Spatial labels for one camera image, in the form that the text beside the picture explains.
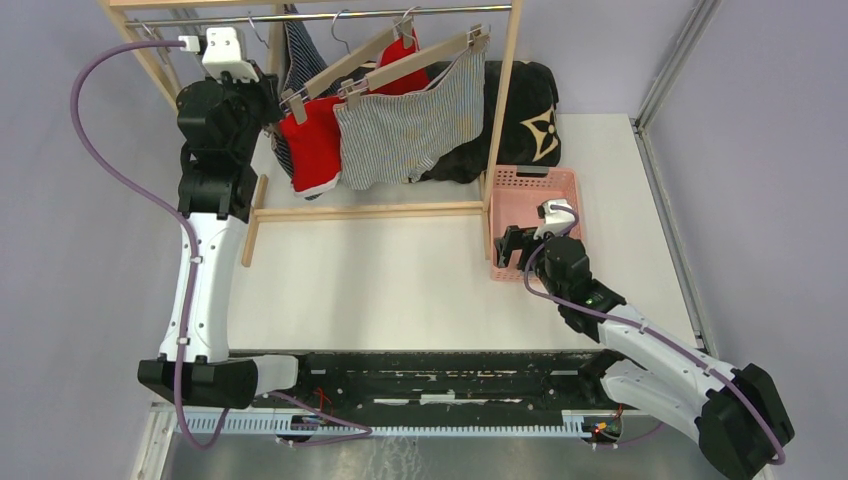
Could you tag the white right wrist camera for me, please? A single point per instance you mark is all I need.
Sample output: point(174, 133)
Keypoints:
point(558, 217)

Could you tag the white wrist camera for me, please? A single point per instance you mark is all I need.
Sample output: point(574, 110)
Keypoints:
point(222, 54)
point(558, 217)

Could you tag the wooden hanger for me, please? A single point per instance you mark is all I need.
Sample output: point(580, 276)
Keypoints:
point(292, 102)
point(275, 43)
point(474, 39)

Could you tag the red underwear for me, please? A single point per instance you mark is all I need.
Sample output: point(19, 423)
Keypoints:
point(310, 152)

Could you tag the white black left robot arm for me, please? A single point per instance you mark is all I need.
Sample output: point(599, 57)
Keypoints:
point(221, 121)

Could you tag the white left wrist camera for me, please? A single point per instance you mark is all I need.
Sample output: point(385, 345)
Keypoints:
point(222, 54)

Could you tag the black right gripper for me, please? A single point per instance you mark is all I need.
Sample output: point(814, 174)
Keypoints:
point(516, 238)

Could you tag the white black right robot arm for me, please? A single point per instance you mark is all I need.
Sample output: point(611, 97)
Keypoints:
point(735, 415)

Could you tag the wooden clothes rack frame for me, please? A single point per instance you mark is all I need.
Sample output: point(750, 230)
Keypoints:
point(120, 11)

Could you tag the pink plastic basket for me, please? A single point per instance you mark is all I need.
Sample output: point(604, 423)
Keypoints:
point(517, 192)

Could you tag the metal hanging rod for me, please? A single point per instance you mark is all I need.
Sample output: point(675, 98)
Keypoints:
point(280, 18)

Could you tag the grey striped underwear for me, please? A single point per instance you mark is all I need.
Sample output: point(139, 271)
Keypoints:
point(395, 139)

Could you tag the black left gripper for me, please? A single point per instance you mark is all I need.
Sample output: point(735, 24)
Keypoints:
point(265, 89)

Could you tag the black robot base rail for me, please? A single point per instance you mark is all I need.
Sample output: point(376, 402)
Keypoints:
point(449, 389)

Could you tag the white slotted cable duct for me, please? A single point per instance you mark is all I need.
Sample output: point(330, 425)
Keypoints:
point(300, 423)

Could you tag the navy striped underwear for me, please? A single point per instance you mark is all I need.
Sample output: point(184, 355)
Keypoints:
point(303, 62)

